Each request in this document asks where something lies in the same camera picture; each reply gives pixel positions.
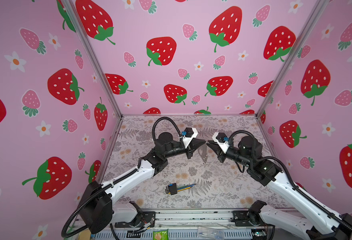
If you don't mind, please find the black connector with coloured wires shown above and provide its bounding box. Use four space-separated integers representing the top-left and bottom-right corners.
166 183 196 195

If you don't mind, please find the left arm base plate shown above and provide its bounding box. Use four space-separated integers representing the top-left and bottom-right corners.
114 212 156 228

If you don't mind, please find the green snack packet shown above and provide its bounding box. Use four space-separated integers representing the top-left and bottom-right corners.
153 230 169 240

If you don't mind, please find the clear plastic bag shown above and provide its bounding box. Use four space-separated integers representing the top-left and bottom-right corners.
197 227 225 240

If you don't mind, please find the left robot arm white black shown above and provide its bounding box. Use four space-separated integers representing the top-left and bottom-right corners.
61 117 206 239

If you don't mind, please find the aluminium rail frame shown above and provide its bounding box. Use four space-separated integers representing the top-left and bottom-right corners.
91 208 312 240

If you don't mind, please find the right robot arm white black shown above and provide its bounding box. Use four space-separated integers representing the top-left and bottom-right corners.
207 130 352 240

